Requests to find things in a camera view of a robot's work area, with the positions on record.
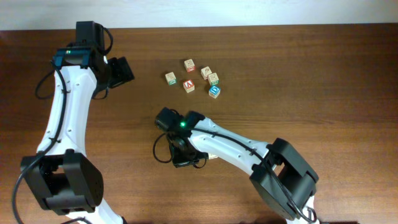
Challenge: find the wooden K cow block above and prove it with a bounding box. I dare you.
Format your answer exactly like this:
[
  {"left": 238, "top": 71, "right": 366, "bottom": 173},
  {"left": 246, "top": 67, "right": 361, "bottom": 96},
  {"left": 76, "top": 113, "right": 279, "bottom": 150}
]
[{"left": 208, "top": 153, "right": 218, "bottom": 159}]

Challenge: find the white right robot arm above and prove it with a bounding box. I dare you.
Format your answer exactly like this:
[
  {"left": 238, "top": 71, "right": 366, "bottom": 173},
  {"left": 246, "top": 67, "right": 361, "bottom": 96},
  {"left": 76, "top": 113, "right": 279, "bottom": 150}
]
[{"left": 156, "top": 108, "right": 319, "bottom": 223}]

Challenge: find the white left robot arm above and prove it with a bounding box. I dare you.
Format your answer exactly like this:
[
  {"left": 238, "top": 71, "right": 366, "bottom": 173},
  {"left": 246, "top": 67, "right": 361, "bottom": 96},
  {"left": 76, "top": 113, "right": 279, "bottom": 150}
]
[{"left": 18, "top": 47, "right": 134, "bottom": 223}]

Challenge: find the green V wooden block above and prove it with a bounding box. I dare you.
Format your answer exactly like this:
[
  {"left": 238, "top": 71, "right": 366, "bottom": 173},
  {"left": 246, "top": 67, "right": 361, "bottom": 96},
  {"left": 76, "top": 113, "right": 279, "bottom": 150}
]
[{"left": 165, "top": 72, "right": 177, "bottom": 85}]

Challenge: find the red A wooden block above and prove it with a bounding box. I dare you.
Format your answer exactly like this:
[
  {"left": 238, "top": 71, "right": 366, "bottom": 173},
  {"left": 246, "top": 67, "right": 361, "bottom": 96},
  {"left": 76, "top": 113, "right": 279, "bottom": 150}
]
[{"left": 183, "top": 80, "right": 195, "bottom": 93}]

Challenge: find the blue D wooden block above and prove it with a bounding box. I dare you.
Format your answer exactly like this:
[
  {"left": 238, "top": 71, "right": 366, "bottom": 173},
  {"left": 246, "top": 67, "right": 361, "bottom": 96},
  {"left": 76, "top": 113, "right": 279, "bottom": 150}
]
[{"left": 208, "top": 85, "right": 221, "bottom": 98}]

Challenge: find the red E wooden block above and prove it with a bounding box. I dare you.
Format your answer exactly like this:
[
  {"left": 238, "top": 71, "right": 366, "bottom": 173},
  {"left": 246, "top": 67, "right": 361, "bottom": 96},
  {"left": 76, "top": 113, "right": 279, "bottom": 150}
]
[{"left": 183, "top": 59, "right": 195, "bottom": 72}]

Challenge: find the green B wooden block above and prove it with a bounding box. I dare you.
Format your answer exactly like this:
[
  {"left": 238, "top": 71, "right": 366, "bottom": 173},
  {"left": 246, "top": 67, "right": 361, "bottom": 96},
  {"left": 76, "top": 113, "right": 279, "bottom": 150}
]
[{"left": 207, "top": 73, "right": 220, "bottom": 85}]

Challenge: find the wooden K red block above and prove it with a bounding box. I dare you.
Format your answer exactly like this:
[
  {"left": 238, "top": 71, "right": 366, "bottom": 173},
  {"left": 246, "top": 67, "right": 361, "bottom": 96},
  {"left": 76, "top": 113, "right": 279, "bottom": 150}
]
[{"left": 200, "top": 67, "right": 212, "bottom": 80}]

